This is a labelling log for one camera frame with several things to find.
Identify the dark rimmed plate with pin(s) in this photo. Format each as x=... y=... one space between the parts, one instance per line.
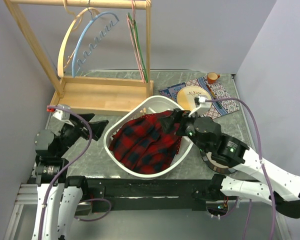
x=214 y=166

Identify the beige floral plate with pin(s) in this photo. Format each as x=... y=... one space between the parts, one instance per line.
x=186 y=96

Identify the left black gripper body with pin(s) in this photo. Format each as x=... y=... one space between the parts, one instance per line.
x=70 y=134

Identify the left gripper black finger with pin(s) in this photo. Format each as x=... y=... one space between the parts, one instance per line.
x=98 y=128
x=86 y=116

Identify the wooden clothes rack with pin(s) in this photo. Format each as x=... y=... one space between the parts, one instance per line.
x=87 y=94

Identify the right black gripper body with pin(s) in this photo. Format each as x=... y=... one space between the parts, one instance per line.
x=186 y=127

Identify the aluminium rail frame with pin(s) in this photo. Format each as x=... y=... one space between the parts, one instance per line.
x=27 y=195

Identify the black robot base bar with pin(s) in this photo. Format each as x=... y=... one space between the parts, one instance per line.
x=119 y=194

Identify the green plastic hanger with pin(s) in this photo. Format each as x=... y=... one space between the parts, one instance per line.
x=144 y=67

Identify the patterned placemat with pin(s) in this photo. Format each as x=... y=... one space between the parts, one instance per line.
x=220 y=92

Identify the pink wire hanger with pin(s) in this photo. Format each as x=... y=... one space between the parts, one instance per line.
x=131 y=22

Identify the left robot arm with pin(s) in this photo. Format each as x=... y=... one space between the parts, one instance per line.
x=58 y=195

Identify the light wooden hanger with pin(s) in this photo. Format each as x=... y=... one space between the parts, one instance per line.
x=62 y=61

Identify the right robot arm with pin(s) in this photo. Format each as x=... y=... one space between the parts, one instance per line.
x=272 y=185

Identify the light blue hanger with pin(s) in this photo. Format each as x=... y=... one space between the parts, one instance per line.
x=106 y=20

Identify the red polka dot garment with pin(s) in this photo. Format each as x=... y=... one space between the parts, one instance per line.
x=159 y=145

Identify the orange cup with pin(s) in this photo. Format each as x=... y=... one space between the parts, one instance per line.
x=212 y=77

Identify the white laundry basket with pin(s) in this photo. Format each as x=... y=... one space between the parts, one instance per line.
x=151 y=105

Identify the red black plaid skirt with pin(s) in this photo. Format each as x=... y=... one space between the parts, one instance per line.
x=143 y=147

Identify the green chopstick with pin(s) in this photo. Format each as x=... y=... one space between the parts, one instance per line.
x=214 y=97

